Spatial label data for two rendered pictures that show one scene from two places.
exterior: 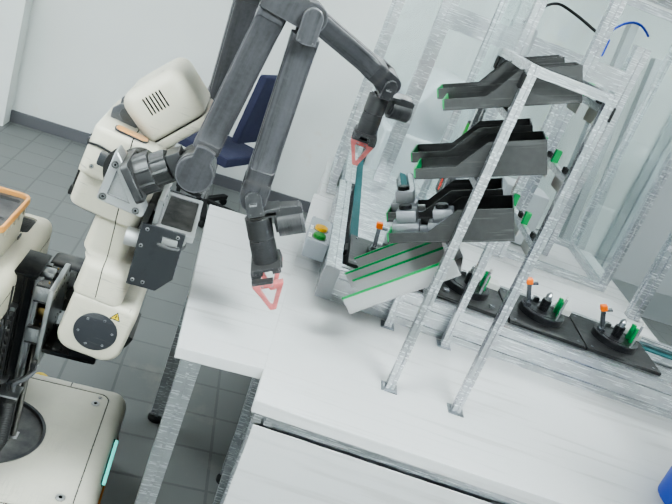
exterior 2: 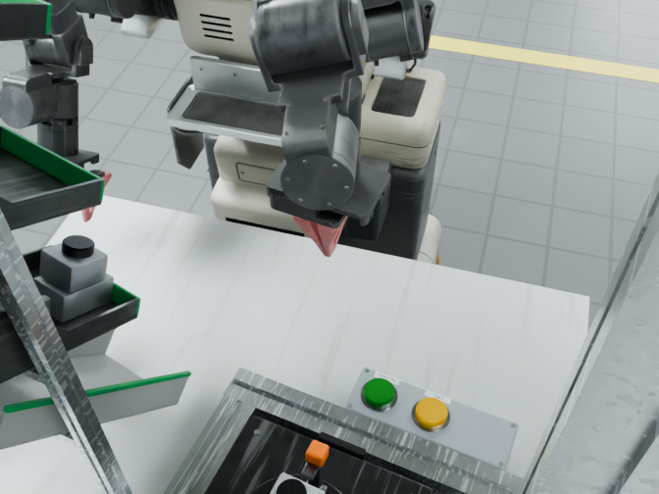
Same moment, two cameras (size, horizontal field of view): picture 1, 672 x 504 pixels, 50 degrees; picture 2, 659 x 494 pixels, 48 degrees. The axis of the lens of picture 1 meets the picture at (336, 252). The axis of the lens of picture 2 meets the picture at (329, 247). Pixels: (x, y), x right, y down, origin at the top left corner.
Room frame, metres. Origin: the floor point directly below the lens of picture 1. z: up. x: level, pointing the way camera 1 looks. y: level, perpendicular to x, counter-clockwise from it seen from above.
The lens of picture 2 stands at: (2.21, -0.40, 1.79)
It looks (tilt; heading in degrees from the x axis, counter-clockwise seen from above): 48 degrees down; 119
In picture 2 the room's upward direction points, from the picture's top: straight up
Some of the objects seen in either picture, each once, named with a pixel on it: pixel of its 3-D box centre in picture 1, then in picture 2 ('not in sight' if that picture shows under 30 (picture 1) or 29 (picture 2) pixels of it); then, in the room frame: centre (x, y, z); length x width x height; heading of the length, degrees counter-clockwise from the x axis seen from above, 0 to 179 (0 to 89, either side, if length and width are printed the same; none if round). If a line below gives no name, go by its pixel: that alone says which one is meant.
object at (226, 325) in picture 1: (315, 298); (252, 419); (1.86, 0.01, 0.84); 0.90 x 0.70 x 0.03; 13
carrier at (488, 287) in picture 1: (471, 276); not in sight; (2.05, -0.41, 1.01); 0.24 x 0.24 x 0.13; 5
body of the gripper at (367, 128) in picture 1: (368, 125); (329, 164); (1.96, 0.04, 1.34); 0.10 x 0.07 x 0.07; 4
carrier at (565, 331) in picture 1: (546, 303); not in sight; (2.07, -0.65, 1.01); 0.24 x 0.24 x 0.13; 5
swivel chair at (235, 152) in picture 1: (224, 141); not in sight; (4.28, 0.89, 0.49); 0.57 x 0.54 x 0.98; 90
